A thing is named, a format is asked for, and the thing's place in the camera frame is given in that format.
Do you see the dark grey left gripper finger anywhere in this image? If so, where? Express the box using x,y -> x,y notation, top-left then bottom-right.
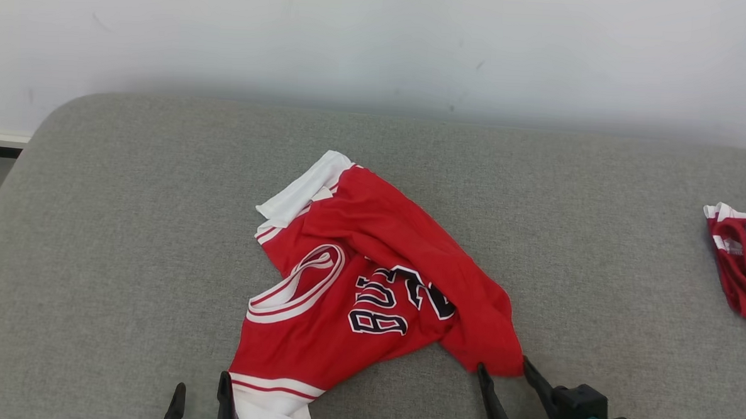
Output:
216,371 -> 247,419
162,382 -> 187,419

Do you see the red white basketball jersey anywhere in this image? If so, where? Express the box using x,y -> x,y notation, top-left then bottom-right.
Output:
226,146 -> 533,419

